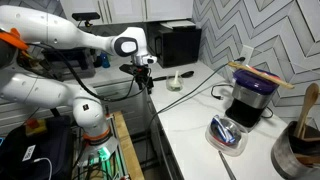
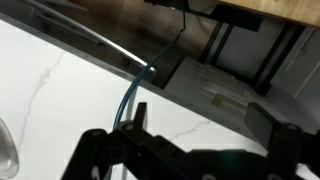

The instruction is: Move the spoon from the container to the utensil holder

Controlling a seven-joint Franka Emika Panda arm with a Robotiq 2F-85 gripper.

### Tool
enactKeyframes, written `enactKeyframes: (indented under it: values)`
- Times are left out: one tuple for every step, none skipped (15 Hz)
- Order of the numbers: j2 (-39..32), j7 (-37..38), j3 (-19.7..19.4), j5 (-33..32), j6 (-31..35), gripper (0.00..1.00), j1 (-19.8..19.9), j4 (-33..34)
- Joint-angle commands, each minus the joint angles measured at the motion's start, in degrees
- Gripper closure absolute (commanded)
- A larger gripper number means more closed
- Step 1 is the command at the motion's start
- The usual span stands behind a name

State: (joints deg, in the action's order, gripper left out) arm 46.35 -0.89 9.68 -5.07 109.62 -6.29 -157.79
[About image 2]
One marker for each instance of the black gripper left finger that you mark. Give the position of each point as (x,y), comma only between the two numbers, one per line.
(100,150)

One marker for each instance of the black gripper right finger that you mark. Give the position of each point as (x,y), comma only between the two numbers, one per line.
(283,143)

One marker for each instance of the clear plastic container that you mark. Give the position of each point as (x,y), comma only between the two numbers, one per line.
(6,156)

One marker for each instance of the wooden table top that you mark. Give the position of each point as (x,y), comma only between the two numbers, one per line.
(283,10)

